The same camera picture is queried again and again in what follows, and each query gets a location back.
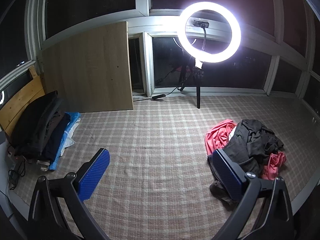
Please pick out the black gooseneck phone clamp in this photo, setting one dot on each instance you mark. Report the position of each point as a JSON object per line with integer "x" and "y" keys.
{"x": 201, "y": 23}

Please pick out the pink t-shirt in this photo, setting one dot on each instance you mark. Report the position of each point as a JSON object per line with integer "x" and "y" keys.
{"x": 217, "y": 135}

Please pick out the dark grey garment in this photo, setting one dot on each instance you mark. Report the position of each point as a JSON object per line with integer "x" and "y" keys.
{"x": 252, "y": 140}

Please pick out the small white cloth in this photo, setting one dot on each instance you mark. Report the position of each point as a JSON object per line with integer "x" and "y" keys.
{"x": 232, "y": 133}

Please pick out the beige plaid blanket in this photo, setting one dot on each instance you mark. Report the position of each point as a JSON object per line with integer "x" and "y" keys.
{"x": 155, "y": 140}

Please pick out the light wooden board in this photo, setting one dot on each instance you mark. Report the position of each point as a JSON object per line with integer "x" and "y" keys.
{"x": 87, "y": 67}

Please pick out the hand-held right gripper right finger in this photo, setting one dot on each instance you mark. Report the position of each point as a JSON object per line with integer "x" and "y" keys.
{"x": 226, "y": 172}

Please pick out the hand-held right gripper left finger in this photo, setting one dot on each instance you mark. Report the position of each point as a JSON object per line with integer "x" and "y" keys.
{"x": 95, "y": 172}

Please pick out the pile of dark clothes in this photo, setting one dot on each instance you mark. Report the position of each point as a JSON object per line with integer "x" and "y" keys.
{"x": 37, "y": 122}

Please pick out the black tripod stand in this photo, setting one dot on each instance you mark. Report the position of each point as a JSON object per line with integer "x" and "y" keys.
{"x": 198, "y": 92}

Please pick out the blue and white cloth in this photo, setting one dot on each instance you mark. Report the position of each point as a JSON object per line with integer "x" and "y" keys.
{"x": 68, "y": 127}

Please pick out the yellow wooden bed frame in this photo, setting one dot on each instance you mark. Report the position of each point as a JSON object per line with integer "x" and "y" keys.
{"x": 22, "y": 97}

